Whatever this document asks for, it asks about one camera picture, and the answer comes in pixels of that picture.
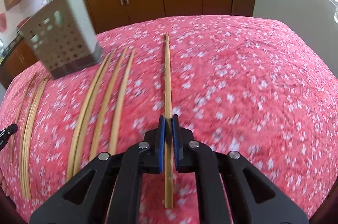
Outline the bamboo chopstick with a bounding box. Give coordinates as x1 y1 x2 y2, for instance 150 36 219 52
9 74 35 163
108 49 135 155
72 51 116 177
66 51 114 182
21 76 50 200
19 86 39 199
89 47 128 160
164 33 174 209

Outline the pink floral tablecloth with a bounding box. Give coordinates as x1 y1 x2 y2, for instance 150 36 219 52
1 16 337 220

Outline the perforated grey utensil holder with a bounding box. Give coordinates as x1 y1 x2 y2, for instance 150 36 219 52
19 0 102 79

